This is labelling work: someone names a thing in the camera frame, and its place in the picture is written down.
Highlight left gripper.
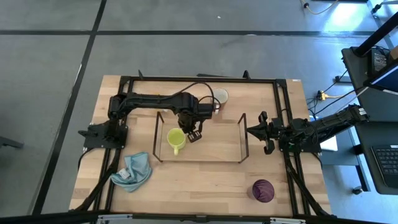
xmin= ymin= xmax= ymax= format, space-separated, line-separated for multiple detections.
xmin=178 ymin=111 xmax=203 ymax=144

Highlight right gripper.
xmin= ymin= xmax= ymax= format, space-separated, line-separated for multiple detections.
xmin=246 ymin=111 xmax=282 ymax=156

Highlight yellow-green mug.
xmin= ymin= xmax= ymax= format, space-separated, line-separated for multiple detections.
xmin=166 ymin=127 xmax=188 ymax=157

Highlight grey round cup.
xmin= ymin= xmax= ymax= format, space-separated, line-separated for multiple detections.
xmin=211 ymin=87 xmax=230 ymax=113

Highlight purple transparent tumbler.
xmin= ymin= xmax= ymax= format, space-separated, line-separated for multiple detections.
xmin=251 ymin=178 xmax=276 ymax=204

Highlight light blue cloth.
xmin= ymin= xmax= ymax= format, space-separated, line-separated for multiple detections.
xmin=109 ymin=151 xmax=154 ymax=194

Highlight white paper sheet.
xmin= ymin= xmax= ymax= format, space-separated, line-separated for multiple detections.
xmin=319 ymin=134 xmax=339 ymax=152

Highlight black crossbar silver brackets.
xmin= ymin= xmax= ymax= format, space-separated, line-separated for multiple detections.
xmin=0 ymin=210 xmax=398 ymax=224

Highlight dark grey desk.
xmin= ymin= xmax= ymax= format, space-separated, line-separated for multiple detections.
xmin=341 ymin=45 xmax=398 ymax=196

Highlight black keyboard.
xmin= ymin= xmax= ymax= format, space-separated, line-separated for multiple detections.
xmin=371 ymin=144 xmax=398 ymax=189

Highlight black power adapter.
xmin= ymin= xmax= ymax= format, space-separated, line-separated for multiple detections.
xmin=369 ymin=47 xmax=390 ymax=76

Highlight black diagonal pole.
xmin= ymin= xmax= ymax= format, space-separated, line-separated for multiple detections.
xmin=354 ymin=19 xmax=398 ymax=57

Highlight grey furniture leg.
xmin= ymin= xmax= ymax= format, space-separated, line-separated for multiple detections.
xmin=0 ymin=135 xmax=25 ymax=150

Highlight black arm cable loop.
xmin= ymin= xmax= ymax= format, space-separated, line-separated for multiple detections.
xmin=169 ymin=81 xmax=224 ymax=111

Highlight black aluminium rig frame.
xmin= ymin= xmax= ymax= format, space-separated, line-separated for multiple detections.
xmin=70 ymin=70 xmax=332 ymax=218

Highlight yellow floor cable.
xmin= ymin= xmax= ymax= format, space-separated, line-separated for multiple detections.
xmin=299 ymin=0 xmax=340 ymax=16

